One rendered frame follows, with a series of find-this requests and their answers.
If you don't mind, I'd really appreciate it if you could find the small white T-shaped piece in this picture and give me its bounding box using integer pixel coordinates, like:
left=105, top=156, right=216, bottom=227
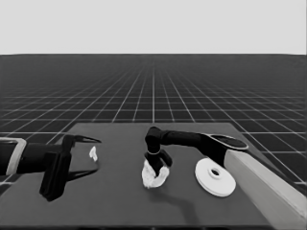
left=88, top=146, right=99, bottom=163

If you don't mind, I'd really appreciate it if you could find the large thick white disc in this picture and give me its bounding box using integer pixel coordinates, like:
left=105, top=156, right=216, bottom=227
left=194, top=157, right=237, bottom=198

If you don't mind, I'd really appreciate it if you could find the white round carrier with pins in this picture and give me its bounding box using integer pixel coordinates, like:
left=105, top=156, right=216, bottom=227
left=141, top=158, right=171, bottom=190

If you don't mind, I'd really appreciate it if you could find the white toothed gear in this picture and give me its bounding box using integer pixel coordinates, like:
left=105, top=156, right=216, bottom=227
left=141, top=159, right=156, bottom=184
left=156, top=166, right=171, bottom=184

